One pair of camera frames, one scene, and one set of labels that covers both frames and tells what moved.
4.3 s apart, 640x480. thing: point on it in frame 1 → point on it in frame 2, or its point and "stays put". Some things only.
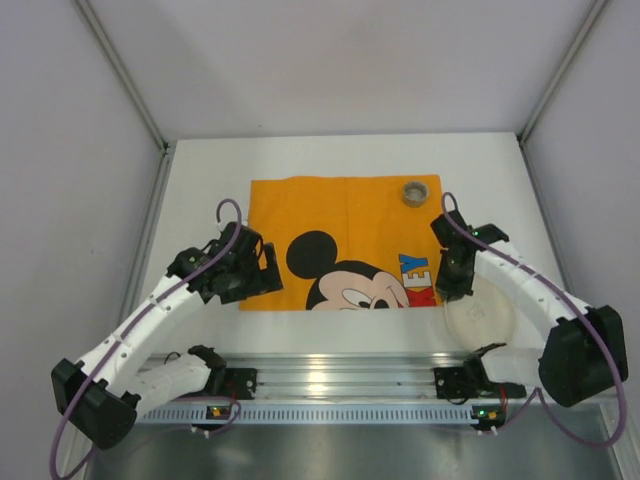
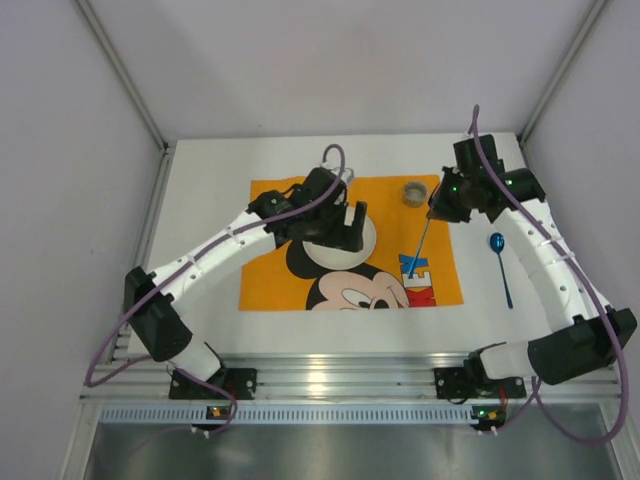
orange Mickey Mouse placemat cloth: [347, 243] stays put
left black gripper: [270, 268] → [345, 236]
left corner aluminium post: [125, 73] stays put
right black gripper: [451, 275] → [446, 203]
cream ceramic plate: [480, 320] → [342, 260]
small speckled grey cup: [415, 193] stays put
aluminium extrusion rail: [353, 375] stays put
